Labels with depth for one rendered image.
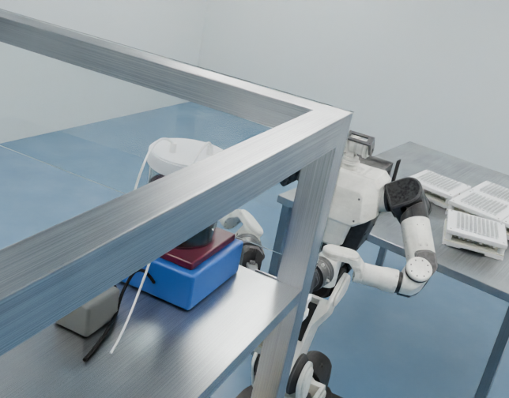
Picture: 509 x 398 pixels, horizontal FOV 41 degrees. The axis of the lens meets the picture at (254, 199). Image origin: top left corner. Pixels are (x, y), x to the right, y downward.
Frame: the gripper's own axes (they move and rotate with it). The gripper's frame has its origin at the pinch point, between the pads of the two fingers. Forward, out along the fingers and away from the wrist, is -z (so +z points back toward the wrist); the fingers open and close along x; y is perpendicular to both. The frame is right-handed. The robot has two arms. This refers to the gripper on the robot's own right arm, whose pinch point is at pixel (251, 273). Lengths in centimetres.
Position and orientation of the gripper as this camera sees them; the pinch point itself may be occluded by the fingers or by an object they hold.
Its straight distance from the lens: 190.9
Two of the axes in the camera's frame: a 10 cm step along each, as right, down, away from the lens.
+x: -1.9, 9.1, 3.6
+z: -1.0, -3.8, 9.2
